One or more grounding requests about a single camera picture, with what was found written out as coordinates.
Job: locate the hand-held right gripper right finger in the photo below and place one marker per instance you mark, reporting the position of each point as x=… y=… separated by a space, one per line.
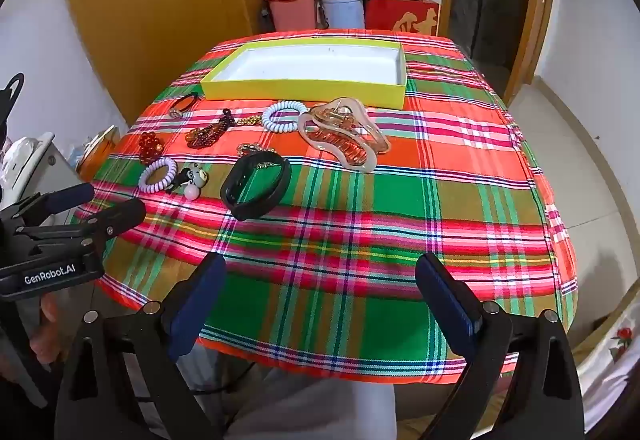
x=445 y=305

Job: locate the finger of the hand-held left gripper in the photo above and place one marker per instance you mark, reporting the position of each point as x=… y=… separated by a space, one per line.
x=70 y=196
x=125 y=215

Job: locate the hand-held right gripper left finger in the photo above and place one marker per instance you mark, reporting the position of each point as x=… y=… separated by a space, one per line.
x=195 y=305

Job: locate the black wristband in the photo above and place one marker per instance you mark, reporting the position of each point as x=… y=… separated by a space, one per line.
x=232 y=190

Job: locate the brown beaded pendant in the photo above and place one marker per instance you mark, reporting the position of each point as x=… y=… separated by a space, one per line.
x=207 y=134

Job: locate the translucent beige hair claw clip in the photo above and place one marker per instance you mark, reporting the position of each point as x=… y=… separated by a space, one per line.
x=350 y=150

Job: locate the yellow-green cardboard box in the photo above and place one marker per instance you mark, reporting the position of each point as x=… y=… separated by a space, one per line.
x=305 y=65

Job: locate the person's left hand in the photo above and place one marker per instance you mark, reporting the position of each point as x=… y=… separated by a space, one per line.
x=50 y=315

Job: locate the white appliance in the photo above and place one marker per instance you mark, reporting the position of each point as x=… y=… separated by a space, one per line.
x=35 y=165

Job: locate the plaid tablecloth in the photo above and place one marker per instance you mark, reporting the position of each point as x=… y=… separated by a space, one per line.
x=375 y=230

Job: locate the person's grey pants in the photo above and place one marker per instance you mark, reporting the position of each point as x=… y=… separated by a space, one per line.
x=310 y=405

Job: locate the floral white cloth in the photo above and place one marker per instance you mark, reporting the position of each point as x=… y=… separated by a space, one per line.
x=610 y=360

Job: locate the wooden wardrobe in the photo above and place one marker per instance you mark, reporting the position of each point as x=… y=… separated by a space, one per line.
x=150 y=10

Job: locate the pink plastic bucket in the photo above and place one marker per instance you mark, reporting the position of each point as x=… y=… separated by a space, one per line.
x=292 y=13

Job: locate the red gift box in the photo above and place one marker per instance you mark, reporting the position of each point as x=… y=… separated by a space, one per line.
x=400 y=18

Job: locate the pale blue bucket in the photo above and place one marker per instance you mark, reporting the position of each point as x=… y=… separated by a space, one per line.
x=342 y=13

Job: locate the wooden door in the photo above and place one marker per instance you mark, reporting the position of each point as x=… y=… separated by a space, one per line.
x=530 y=20

